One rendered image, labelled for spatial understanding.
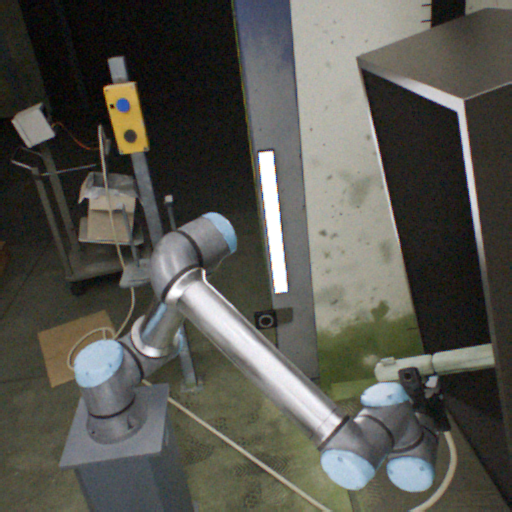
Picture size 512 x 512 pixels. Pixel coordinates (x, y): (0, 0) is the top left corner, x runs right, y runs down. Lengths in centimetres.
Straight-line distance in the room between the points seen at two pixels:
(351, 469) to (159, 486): 92
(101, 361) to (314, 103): 116
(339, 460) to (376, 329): 151
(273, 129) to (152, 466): 123
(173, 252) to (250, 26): 102
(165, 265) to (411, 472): 66
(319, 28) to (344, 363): 147
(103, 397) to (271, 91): 118
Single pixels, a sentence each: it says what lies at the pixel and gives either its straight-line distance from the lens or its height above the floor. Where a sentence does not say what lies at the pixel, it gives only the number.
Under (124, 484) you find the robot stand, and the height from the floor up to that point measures 51.
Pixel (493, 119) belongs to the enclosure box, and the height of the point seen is 159.
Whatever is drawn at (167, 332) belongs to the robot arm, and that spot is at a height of 97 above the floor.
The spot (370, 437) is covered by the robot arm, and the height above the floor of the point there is 106.
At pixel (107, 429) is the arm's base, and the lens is 175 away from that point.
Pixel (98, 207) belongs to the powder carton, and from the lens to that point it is 366.
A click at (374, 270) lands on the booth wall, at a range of 234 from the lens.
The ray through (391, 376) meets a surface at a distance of 147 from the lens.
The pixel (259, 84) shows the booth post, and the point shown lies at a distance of 199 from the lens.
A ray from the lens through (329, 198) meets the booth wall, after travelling 214.
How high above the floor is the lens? 184
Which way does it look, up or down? 28 degrees down
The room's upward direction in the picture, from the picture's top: 8 degrees counter-clockwise
